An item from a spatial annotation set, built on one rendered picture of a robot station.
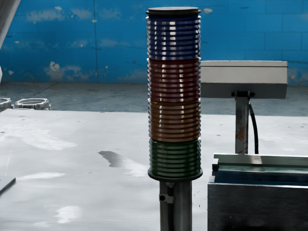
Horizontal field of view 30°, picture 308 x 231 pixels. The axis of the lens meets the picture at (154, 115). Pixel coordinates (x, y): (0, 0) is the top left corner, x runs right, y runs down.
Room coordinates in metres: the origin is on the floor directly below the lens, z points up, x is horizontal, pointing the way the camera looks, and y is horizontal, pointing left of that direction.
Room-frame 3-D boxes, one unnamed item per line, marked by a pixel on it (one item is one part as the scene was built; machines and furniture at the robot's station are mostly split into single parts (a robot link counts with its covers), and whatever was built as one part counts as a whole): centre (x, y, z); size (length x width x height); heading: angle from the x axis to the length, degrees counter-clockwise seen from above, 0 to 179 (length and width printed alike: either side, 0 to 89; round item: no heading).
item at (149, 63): (0.63, -0.02, 1.14); 0.06 x 0.06 x 0.04
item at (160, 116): (0.63, -0.02, 1.10); 0.06 x 0.06 x 0.04
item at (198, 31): (0.63, -0.02, 1.19); 0.06 x 0.06 x 0.04
